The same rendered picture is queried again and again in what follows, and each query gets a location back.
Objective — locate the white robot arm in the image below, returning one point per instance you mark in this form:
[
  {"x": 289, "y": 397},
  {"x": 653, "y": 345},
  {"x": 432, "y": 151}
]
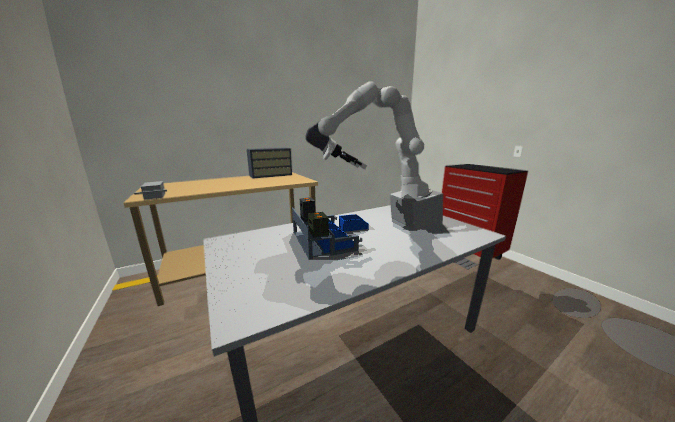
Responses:
[{"x": 412, "y": 185}]

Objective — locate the olive green case with orange latches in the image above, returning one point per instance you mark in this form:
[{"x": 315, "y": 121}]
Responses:
[{"x": 318, "y": 224}]

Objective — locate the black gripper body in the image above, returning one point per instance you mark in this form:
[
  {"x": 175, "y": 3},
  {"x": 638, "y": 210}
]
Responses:
[{"x": 337, "y": 151}]

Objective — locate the grey shelf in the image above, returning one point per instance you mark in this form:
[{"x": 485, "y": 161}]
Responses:
[{"x": 314, "y": 249}]

